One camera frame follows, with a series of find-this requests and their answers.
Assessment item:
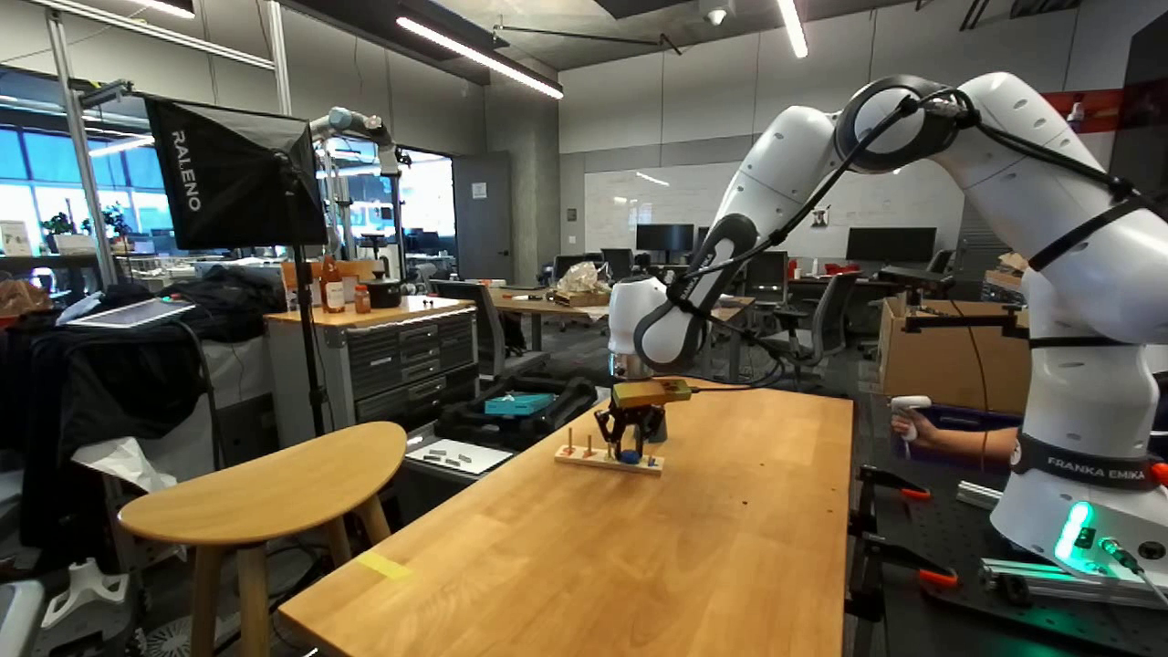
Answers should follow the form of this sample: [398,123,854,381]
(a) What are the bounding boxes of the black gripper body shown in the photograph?
[603,404,671,444]

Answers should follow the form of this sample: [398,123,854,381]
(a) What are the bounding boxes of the person forearm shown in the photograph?
[926,414,1021,467]

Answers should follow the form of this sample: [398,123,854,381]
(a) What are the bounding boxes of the wooden peg holder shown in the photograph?
[550,422,668,478]

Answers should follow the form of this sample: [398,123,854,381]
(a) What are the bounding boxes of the person hand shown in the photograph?
[892,410,938,454]

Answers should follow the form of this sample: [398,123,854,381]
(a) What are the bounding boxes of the black bag with teal item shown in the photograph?
[436,372,603,454]

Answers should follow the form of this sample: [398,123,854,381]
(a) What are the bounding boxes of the long wooden office table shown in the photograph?
[491,283,757,383]

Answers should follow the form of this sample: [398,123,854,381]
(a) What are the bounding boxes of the beige crumpled bag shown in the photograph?
[550,258,618,310]

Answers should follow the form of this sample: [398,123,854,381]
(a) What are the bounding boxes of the grey office chair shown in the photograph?
[432,276,515,381]

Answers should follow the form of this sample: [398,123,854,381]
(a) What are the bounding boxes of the grey drawer cabinet wooden top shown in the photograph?
[263,291,481,449]

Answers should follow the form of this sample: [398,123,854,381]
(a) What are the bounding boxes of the yellow tape strip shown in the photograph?
[357,550,415,583]

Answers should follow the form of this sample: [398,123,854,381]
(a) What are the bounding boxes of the grey door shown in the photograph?
[457,150,517,283]

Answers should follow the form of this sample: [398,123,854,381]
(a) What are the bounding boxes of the wide black computer monitor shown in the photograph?
[846,224,942,265]

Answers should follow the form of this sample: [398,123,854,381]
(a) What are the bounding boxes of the black light stand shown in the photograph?
[287,122,336,437]

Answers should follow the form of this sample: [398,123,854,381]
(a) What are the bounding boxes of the orange bottles cluster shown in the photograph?
[283,254,379,316]

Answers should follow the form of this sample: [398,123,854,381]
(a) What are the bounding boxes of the brown cardboard box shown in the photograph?
[875,289,1036,422]

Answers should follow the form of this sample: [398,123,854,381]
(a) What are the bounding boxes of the wooden half-round stool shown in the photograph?
[118,418,414,657]

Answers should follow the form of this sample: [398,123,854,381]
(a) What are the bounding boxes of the long ceiling light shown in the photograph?
[390,11,571,106]

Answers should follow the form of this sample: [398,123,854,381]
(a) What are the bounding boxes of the black softbox light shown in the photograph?
[141,95,334,250]

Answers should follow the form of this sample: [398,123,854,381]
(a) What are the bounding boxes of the black draped cloth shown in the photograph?
[0,316,212,570]

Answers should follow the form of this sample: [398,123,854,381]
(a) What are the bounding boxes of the white floor stand foot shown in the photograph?
[38,560,137,630]

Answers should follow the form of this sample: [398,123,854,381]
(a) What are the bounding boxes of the yellowish wrist camera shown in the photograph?
[607,377,700,414]

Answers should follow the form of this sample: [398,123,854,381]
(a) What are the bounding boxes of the orange-handled black clamp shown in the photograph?
[846,530,964,603]
[859,467,938,511]

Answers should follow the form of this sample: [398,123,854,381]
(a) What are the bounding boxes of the aluminium rail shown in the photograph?
[977,553,1168,613]

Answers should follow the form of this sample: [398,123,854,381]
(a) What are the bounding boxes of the red wall banner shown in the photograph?
[1047,83,1155,135]

